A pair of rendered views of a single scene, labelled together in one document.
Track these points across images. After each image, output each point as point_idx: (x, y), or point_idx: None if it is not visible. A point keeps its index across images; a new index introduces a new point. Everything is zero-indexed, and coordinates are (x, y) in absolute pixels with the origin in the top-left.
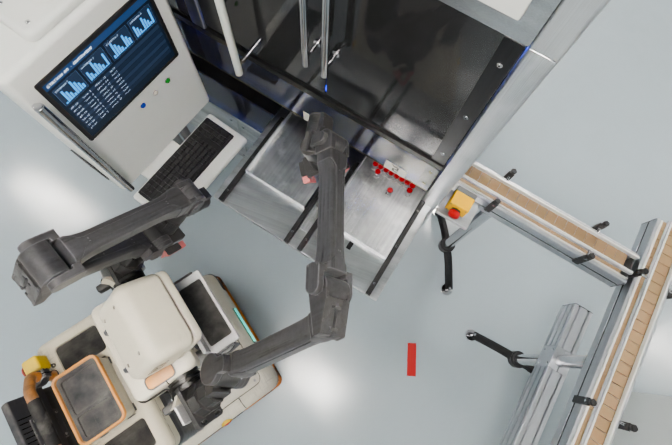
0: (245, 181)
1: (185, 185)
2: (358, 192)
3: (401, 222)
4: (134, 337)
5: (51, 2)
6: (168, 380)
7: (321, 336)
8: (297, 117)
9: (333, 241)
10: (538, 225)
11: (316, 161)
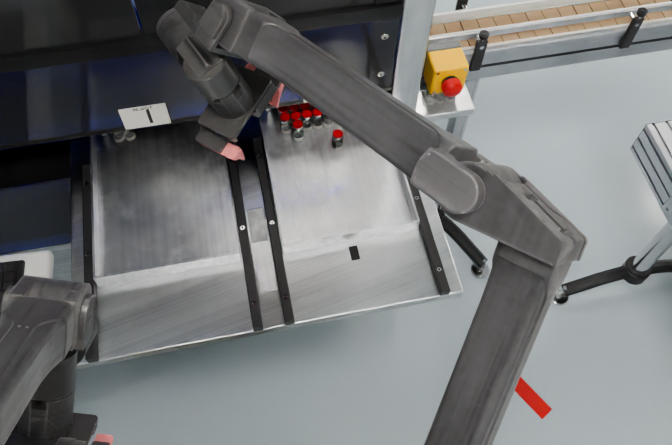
0: (108, 299)
1: (31, 285)
2: (296, 176)
3: (390, 166)
4: None
5: None
6: None
7: (562, 259)
8: (109, 150)
9: (409, 115)
10: (549, 34)
11: (232, 86)
